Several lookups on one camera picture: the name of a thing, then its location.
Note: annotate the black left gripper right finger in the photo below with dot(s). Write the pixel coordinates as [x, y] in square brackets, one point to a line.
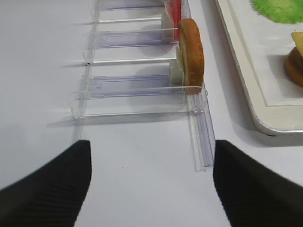
[251, 194]

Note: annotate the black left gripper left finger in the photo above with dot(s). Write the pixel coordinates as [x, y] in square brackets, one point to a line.
[51, 196]

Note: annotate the yellow cheese slice on tray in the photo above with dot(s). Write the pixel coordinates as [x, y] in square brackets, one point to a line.
[298, 40]

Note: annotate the flat green lettuce on tray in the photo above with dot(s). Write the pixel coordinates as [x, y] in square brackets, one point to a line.
[280, 11]

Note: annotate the red tomato slice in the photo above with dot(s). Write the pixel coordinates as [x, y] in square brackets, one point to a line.
[170, 19]

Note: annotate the white metal tray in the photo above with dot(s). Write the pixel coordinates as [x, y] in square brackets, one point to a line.
[271, 120]

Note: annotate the bottom bun on tray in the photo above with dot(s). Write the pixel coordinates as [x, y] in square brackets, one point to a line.
[294, 66]

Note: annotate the clear acrylic rack left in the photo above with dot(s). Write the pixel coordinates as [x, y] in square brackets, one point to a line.
[134, 74]

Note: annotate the brown bun slice in left rack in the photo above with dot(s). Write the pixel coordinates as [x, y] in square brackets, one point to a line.
[192, 55]

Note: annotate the white paper tray liner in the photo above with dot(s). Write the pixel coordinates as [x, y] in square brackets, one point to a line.
[268, 44]

